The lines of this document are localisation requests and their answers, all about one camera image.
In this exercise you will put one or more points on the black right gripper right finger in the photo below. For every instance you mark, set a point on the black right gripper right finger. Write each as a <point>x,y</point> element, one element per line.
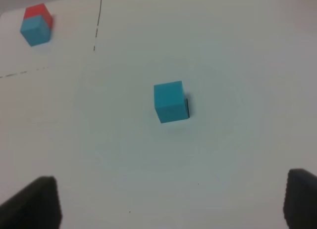
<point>300,202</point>

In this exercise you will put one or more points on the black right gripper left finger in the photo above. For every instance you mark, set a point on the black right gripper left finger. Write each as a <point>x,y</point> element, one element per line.
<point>36,206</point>

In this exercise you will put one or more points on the blue template cube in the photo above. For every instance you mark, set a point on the blue template cube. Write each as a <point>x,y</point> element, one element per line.
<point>35,30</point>

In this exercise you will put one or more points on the red template cube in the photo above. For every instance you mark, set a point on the red template cube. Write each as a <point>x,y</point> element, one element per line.
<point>39,9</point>

